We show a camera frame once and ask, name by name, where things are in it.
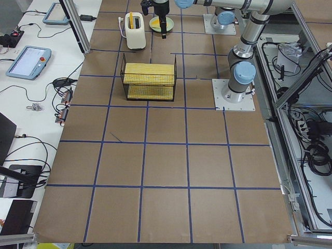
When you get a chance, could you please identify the blue teach pendant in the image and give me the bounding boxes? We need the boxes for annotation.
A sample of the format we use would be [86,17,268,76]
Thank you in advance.
[6,46,52,80]
[43,3,69,25]

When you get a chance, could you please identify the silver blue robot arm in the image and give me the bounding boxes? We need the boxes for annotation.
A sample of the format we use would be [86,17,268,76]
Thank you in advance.
[175,0,293,104]
[141,1,235,39]

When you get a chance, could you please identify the black wire basket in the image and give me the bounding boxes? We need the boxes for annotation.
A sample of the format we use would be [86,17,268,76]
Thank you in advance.
[120,52,177,102]

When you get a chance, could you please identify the near blue teach pendant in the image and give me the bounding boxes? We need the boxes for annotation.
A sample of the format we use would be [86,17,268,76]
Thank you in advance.
[6,46,52,80]

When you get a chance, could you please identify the white toaster power cord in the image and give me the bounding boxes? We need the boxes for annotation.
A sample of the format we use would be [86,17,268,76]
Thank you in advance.
[118,17,127,38]

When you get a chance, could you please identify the black emergency stop box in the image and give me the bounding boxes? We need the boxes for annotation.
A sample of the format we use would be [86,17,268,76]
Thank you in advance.
[0,31,24,48]

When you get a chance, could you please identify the white toaster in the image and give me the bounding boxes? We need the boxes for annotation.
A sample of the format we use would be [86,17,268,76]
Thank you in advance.
[124,12,146,50]

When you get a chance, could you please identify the triangular bread on plate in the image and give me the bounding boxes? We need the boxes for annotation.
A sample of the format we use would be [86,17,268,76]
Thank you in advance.
[151,18,160,29]

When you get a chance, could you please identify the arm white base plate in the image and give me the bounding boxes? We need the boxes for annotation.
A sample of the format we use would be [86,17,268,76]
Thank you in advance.
[203,14,236,35]
[212,79,256,112]

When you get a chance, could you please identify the toast slice in toaster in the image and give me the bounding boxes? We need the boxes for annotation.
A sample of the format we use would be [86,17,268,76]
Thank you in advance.
[129,12,134,29]

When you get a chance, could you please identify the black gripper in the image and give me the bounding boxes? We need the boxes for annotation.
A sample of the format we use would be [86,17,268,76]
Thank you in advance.
[141,0,170,39]

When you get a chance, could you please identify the far blue teach pendant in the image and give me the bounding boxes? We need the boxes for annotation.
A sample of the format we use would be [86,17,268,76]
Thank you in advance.
[43,3,69,25]

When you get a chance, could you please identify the light wooden shelf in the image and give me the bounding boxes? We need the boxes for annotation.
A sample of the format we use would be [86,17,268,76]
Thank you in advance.
[122,63,175,100]

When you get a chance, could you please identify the light green plate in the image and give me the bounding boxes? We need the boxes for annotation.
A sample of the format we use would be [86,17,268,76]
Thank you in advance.
[149,16,174,33]

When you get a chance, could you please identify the aluminium frame post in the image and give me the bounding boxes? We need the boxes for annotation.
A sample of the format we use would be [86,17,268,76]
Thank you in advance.
[59,0,91,54]

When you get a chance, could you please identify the black power adapter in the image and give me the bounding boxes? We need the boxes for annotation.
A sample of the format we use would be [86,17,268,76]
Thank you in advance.
[79,15,96,22]

